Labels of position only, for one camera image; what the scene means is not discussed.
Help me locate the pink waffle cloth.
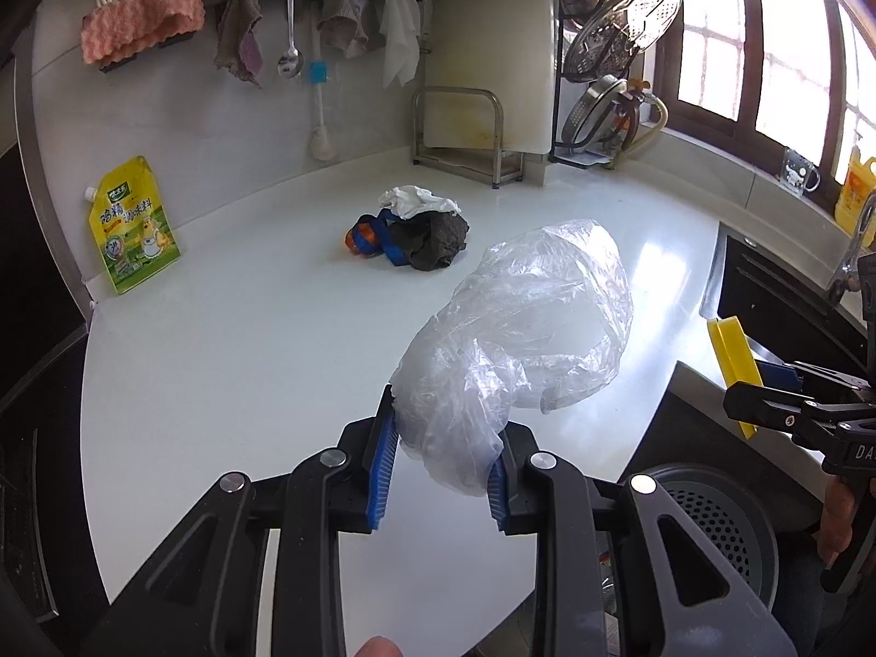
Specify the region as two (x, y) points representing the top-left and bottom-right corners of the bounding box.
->
(80, 0), (207, 71)

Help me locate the person's right hand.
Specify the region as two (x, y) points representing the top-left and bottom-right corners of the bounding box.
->
(817, 475), (858, 563)

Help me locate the dark grey cloth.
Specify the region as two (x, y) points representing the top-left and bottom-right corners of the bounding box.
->
(393, 208), (472, 272)

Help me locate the orange peel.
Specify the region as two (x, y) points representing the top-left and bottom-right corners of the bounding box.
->
(343, 225), (378, 258)

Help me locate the white bottle brush blue collar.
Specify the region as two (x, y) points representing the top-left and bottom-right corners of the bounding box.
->
(305, 3), (338, 163)

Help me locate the yellow gas hose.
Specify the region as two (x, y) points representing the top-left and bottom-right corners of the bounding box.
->
(605, 95), (671, 169)

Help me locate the steel pot lid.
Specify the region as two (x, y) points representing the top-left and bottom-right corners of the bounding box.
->
(560, 73), (638, 152)

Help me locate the printed glass cup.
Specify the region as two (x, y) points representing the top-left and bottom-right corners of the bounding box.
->
(779, 148), (821, 193)

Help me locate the clear plastic bag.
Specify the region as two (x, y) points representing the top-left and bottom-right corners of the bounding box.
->
(389, 217), (635, 498)

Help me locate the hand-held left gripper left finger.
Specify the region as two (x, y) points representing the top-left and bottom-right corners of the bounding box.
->
(89, 383), (405, 657)

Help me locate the black dish rack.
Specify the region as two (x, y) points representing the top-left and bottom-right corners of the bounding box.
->
(550, 0), (659, 169)

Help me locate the white tissue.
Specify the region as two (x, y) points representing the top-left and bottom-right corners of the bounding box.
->
(378, 184), (462, 222)

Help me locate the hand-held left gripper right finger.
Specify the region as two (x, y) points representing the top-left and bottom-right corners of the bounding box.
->
(486, 420), (799, 657)

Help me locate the black kitchen sink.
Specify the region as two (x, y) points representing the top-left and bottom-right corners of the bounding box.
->
(701, 222), (876, 385)

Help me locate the steel spoon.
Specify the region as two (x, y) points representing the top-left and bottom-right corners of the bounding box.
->
(276, 0), (306, 80)

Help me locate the white cutting board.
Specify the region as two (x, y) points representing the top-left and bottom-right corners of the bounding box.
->
(417, 0), (557, 155)

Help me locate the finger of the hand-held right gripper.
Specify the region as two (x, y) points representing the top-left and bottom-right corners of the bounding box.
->
(753, 359), (865, 393)
(723, 382), (837, 437)

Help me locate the yellow detergent bottle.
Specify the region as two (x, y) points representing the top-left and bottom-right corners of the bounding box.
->
(834, 146), (876, 248)

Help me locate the brown framed window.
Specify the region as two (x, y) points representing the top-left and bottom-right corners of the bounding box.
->
(643, 0), (876, 187)

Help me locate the blue strap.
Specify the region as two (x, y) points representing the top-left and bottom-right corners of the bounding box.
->
(351, 209), (412, 268)

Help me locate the yellow seasoning pouch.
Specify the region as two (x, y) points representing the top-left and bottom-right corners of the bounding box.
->
(83, 154), (183, 297)

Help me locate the steel steamer plate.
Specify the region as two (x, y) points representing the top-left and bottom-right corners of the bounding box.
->
(566, 0), (686, 78)

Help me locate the steel sink faucet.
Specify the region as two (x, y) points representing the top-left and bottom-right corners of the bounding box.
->
(824, 191), (876, 309)

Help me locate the grey purple rag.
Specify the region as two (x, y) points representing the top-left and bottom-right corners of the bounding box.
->
(215, 0), (265, 89)

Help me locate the steel cutting board rack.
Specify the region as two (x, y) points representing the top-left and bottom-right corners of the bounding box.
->
(410, 86), (525, 188)

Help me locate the grey perforated trash bin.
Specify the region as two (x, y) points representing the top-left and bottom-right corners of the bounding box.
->
(639, 463), (782, 614)

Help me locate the white rag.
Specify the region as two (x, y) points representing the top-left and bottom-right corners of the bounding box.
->
(379, 0), (424, 90)

